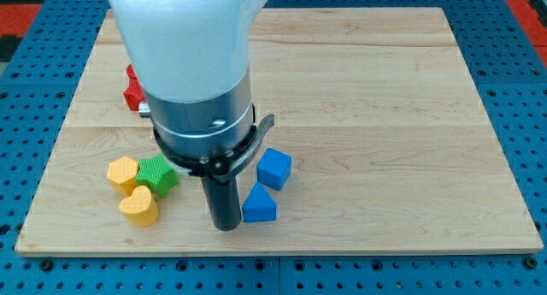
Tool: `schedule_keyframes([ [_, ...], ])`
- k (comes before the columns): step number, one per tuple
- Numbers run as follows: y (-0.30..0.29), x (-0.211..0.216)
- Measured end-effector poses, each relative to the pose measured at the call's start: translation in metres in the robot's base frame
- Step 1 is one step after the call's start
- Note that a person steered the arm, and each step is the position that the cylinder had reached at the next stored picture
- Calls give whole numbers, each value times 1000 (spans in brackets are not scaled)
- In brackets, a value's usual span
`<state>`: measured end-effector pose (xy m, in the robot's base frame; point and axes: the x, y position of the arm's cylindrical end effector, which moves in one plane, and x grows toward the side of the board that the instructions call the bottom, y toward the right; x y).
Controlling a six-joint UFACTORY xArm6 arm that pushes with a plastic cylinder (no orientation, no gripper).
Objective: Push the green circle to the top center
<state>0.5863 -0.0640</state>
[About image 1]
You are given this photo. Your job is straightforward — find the blue cube block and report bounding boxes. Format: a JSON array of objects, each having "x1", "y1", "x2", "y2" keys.
[{"x1": 256, "y1": 148, "x2": 292, "y2": 191}]

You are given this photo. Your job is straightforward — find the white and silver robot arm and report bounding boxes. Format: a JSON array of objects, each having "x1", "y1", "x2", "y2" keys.
[{"x1": 109, "y1": 0, "x2": 268, "y2": 176}]

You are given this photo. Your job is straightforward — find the wooden board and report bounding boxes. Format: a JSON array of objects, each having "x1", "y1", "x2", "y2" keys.
[{"x1": 15, "y1": 8, "x2": 544, "y2": 257}]

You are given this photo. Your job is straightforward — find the green star block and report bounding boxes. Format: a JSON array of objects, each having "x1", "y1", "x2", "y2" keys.
[{"x1": 136, "y1": 154, "x2": 179, "y2": 198}]

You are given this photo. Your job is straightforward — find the blue triangle block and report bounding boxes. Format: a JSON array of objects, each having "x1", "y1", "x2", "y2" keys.
[{"x1": 242, "y1": 182, "x2": 277, "y2": 222}]

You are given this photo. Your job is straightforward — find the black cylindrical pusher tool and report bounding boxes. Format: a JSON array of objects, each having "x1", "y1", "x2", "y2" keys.
[{"x1": 201, "y1": 175, "x2": 242, "y2": 231}]

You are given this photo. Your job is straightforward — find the yellow hexagon block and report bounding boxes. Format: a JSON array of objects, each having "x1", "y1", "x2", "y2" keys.
[{"x1": 107, "y1": 156, "x2": 139, "y2": 197}]

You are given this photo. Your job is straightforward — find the red block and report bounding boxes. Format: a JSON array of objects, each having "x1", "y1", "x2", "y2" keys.
[{"x1": 123, "y1": 64, "x2": 145, "y2": 111}]

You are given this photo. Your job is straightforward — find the yellow heart block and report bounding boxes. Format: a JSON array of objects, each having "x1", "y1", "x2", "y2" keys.
[{"x1": 118, "y1": 186, "x2": 159, "y2": 227}]

